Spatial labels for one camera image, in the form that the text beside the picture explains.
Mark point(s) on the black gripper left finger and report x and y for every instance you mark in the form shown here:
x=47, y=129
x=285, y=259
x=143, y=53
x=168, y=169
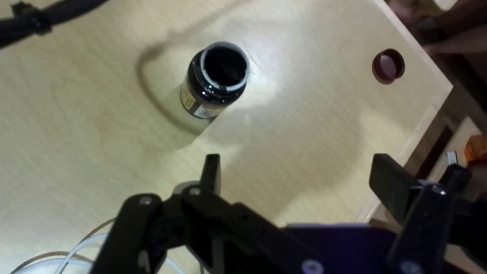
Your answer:
x=210, y=175

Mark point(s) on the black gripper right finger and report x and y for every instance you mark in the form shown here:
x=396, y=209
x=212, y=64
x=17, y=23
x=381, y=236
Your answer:
x=393, y=184

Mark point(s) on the small dark bottle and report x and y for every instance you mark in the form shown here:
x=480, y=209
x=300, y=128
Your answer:
x=218, y=76

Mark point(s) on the dark red round lid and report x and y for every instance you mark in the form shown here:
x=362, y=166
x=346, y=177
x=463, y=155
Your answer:
x=388, y=67

